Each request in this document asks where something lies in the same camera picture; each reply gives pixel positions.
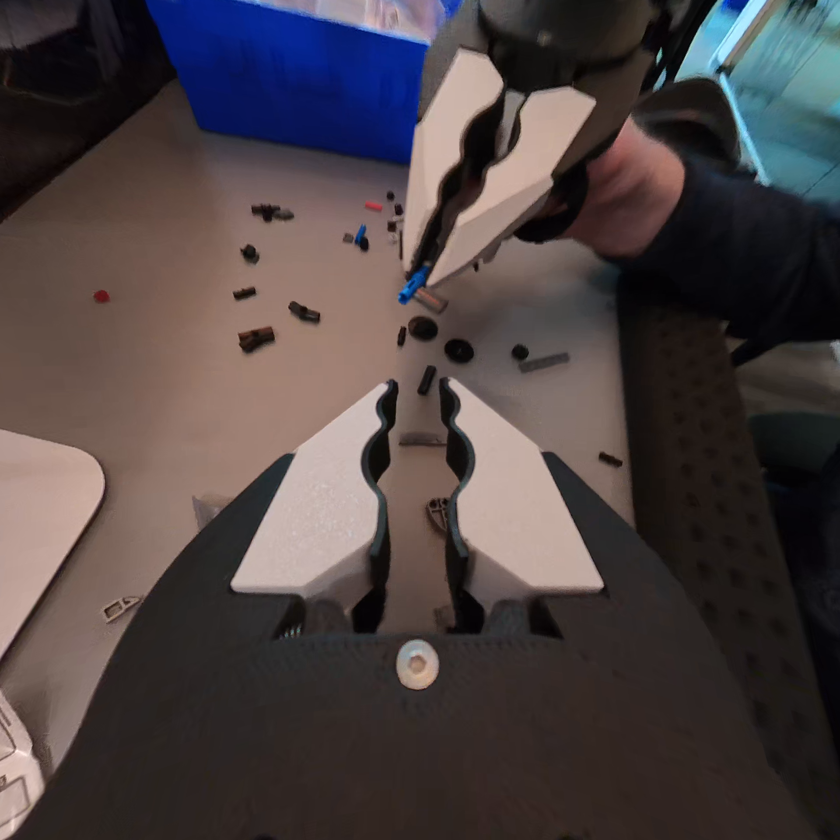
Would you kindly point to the person's right forearm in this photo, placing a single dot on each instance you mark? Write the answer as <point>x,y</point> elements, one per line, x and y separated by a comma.
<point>741,262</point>

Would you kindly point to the grey flat lego plate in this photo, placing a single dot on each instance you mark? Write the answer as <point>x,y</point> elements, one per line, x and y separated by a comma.
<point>543,362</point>

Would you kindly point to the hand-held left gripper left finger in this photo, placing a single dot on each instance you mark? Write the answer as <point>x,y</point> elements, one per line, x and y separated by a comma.
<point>308,518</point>

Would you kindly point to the person's right hand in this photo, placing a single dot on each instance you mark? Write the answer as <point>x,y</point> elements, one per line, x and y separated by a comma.
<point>630,190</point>

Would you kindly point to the clear plastic bags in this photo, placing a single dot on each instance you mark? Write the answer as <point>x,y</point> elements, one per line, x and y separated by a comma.
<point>341,16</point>

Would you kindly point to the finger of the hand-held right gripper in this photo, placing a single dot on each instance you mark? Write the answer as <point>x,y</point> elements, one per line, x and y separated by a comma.
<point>446,131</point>
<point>525,164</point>

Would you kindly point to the white printed sheet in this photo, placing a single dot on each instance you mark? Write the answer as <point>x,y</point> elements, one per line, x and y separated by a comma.
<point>16,754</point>

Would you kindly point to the black round lego disc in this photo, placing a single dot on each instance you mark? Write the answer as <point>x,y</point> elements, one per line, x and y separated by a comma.
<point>459,350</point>
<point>423,328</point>

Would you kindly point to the grey lego frame piece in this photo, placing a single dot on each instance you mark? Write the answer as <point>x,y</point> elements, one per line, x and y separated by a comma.
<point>121,608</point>

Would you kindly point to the dark perforated panel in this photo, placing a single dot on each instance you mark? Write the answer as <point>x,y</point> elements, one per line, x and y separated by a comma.
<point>689,525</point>

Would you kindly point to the dark brown lego connector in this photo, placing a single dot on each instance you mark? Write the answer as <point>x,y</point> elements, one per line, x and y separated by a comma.
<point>256,338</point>

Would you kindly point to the grey curved lego panel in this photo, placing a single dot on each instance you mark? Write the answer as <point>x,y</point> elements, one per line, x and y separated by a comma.
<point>438,518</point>

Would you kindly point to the grey lego cylinder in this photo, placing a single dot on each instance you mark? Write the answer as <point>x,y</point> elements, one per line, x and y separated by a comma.
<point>434,300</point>

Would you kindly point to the blue lego pin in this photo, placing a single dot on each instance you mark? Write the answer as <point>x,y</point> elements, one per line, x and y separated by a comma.
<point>361,237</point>
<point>412,289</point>

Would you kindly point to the scattered small black lego pieces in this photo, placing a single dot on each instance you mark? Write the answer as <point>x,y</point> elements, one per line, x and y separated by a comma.
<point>304,312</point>

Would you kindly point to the white book stand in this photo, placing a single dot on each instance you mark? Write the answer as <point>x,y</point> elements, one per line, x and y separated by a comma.
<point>39,512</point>

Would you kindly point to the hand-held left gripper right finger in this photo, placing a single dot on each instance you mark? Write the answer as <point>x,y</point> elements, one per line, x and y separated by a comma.
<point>525,518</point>

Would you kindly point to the blue plastic bin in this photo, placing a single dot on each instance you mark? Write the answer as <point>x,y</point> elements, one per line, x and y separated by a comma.
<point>295,85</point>

